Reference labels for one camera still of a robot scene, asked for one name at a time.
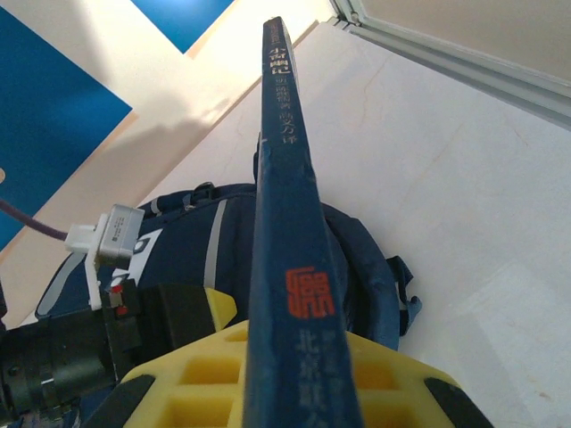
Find aluminium side rail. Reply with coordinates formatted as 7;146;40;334
332;0;571;133

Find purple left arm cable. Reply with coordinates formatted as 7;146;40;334
0;198;71;242

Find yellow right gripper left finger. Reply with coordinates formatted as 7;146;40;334
82;318;251;428

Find navy blue backpack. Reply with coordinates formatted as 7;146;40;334
34;180;424;358

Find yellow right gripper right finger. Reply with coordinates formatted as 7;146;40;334
343;329;492;428

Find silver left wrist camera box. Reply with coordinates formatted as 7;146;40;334
65;202;147;311

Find worn blue book codes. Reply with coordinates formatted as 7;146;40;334
240;16;365;428

